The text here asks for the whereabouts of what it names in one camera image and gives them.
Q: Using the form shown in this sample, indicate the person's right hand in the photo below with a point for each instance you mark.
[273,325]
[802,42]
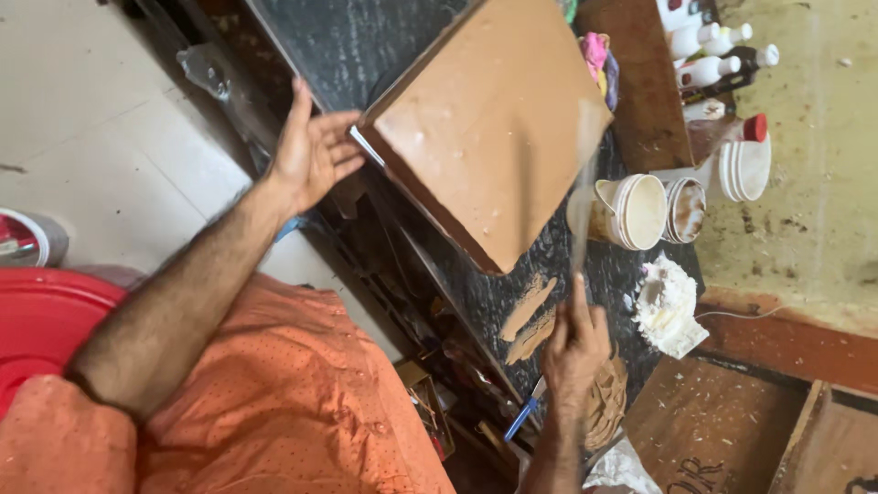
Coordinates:
[576,357]

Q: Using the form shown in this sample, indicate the person's left hand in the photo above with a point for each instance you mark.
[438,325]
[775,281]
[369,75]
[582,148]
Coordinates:
[305,161]

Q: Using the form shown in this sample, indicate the person's right fingers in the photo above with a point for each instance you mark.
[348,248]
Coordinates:
[579,305]

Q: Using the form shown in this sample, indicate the silver cake board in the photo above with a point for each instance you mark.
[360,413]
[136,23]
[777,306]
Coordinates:
[367,145]

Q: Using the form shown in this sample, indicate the white cream lump on paper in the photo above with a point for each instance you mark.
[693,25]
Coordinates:
[665,309]

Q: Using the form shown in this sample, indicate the brown frosting heap on paper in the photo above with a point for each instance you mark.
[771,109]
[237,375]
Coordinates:
[607,405]

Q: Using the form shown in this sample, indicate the white bowls with beige cream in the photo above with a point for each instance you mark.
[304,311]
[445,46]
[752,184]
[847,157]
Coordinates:
[634,213]

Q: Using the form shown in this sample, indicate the white bowls with chocolate smears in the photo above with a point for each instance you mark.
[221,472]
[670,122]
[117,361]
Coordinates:
[686,209]

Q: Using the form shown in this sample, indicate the cluttered shelf under counter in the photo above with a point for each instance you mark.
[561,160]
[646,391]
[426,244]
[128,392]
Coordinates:
[425,343]

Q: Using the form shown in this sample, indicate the white plastic bag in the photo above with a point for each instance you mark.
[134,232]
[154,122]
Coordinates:
[621,470]

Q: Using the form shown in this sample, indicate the square brown frosted cake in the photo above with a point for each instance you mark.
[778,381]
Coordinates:
[490,130]

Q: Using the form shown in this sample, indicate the stack of clean white bowls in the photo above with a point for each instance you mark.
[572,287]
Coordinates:
[744,168]

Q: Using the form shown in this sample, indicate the brown wooden board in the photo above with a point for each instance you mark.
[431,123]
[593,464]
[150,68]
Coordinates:
[641,96]

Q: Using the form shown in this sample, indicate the bottle with red cap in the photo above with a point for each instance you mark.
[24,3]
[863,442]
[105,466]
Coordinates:
[727,134]

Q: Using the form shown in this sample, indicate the colourful cloth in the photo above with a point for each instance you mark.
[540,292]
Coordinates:
[598,62]

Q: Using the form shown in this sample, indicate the white squeeze bottle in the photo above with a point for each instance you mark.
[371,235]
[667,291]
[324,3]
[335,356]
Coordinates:
[728,40]
[706,71]
[689,41]

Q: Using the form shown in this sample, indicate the dark bottle with white cap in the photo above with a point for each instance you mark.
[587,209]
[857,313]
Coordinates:
[744,68]

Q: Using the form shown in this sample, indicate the small brown carton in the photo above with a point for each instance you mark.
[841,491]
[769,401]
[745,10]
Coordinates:
[833,453]

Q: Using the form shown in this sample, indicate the person's orange shirt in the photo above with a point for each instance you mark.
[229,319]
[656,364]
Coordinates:
[274,398]

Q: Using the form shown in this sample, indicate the clear plastic bag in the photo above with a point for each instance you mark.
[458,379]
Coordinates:
[219,82]

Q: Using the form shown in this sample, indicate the red plastic tub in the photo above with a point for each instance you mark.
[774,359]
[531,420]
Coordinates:
[41,322]

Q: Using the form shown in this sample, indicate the white and red bucket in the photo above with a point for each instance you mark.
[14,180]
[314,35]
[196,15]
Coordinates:
[27,237]

